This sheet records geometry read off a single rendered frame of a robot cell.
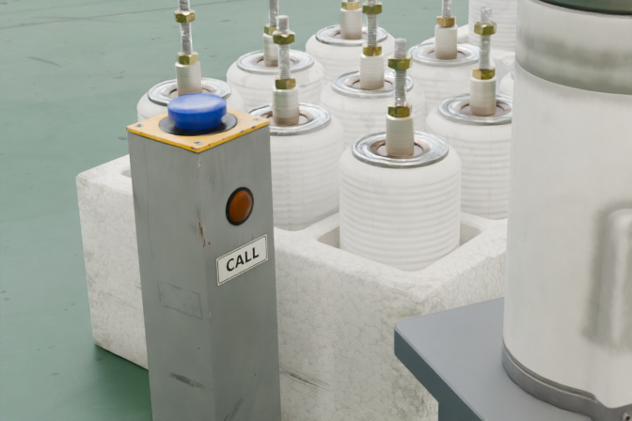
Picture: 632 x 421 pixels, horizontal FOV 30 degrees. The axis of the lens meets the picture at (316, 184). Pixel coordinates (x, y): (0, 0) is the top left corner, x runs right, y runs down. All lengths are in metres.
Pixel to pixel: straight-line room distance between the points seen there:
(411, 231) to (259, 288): 0.13
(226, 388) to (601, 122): 0.46
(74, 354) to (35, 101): 0.80
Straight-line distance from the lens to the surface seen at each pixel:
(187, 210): 0.78
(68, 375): 1.14
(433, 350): 0.55
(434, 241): 0.91
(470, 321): 0.58
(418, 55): 1.16
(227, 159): 0.78
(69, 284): 1.30
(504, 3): 1.44
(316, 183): 0.97
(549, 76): 0.46
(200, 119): 0.78
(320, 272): 0.91
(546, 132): 0.47
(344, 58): 1.19
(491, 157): 0.98
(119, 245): 1.08
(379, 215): 0.89
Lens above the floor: 0.58
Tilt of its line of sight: 23 degrees down
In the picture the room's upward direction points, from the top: 1 degrees counter-clockwise
